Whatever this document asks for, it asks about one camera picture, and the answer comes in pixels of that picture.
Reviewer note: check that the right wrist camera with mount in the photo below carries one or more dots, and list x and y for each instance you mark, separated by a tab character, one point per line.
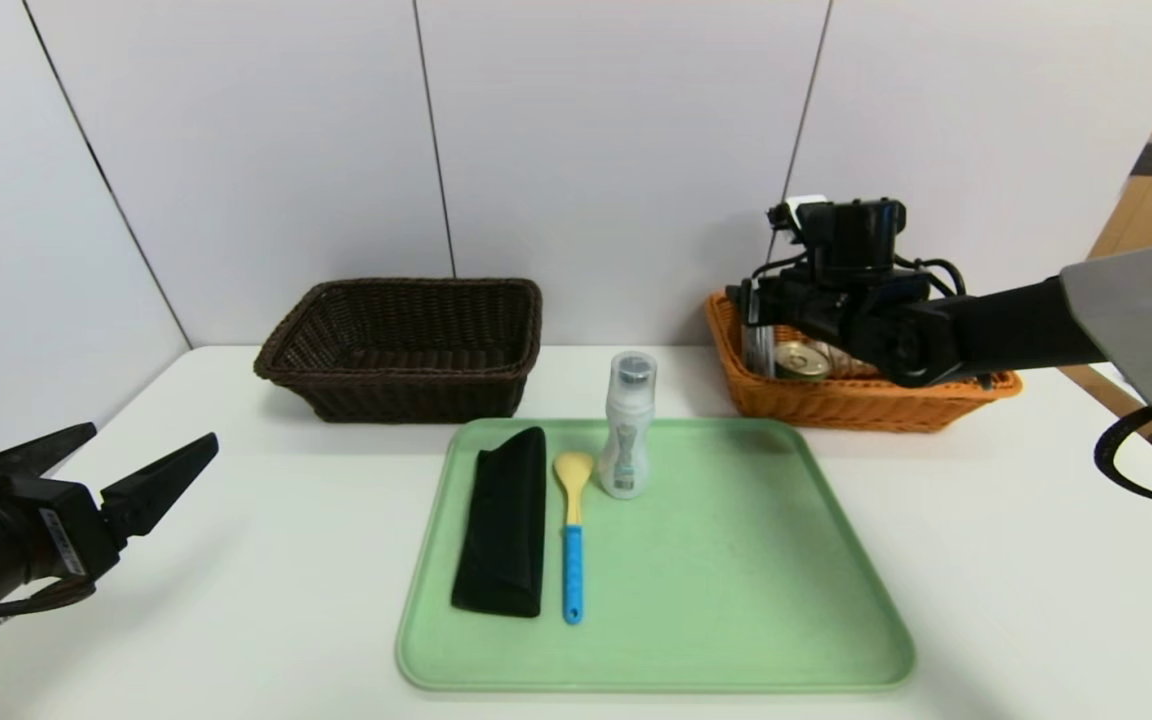
851	235

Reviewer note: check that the black glasses case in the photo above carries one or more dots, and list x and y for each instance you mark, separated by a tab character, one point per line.
501	530

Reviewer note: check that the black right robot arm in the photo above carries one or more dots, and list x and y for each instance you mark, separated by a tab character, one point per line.
1016	325

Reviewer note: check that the brown striped bread roll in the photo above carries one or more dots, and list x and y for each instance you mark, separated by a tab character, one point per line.
844	360

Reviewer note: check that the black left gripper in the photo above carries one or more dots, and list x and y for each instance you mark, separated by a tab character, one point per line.
64	536

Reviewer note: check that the light green plastic tray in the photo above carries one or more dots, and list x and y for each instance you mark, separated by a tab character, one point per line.
736	540

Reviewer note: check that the clear plastic cutlery case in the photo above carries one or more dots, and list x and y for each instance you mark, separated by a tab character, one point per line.
758	350

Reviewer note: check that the orange wicker basket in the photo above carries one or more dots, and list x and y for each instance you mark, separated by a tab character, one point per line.
836	405

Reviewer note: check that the tin can with gold lid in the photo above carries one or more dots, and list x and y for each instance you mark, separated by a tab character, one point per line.
802	362

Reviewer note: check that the dark brown wicker basket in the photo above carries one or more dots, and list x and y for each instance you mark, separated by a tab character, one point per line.
396	395

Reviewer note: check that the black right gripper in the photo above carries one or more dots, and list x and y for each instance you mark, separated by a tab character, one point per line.
748	305

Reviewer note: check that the translucent white plastic bottle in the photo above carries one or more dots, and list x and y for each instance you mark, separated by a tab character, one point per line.
626	420

